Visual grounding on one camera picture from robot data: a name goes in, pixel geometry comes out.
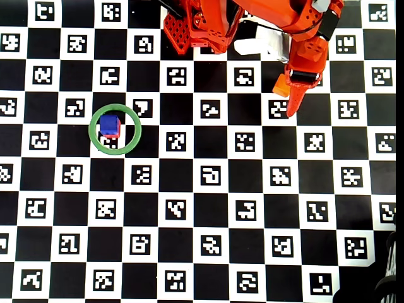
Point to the black camera stand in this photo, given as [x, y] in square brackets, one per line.
[383, 290]

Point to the blue cube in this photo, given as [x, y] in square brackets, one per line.
[109, 123]

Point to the orange cube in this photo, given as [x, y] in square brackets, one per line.
[281, 86]

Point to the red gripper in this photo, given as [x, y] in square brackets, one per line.
[304, 76]

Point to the red cube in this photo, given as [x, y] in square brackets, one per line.
[116, 134]

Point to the red robot arm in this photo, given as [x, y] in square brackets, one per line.
[268, 12]

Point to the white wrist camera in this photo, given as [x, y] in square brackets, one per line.
[262, 44]

